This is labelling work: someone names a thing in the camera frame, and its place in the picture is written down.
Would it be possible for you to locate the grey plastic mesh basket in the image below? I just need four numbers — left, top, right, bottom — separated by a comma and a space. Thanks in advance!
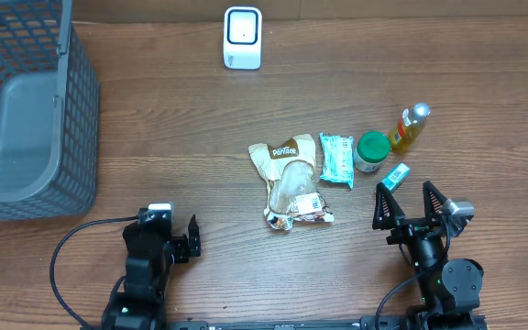
0, 0, 100, 220

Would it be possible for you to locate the teal tissue pack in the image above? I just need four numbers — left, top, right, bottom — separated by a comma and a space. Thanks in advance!
381, 163, 410, 193

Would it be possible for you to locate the yellow oil bottle silver cap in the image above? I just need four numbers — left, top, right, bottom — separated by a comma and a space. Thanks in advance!
388, 103, 431, 153

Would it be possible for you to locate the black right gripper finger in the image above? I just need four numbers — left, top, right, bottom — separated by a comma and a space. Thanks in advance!
372, 182, 405, 230
423, 181, 447, 215

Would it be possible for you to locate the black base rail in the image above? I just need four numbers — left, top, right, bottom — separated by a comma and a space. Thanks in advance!
80, 313, 489, 330

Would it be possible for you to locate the green lid jar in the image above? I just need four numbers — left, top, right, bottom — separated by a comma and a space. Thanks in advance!
353, 131, 391, 173

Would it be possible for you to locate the brown Pantree snack pouch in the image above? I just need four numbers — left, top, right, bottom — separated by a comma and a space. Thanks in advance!
248, 134, 335, 231

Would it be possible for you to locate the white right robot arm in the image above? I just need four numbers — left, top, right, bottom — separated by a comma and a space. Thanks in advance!
372, 181, 487, 330

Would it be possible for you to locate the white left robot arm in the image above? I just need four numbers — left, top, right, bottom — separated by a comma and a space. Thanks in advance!
101, 210, 201, 330

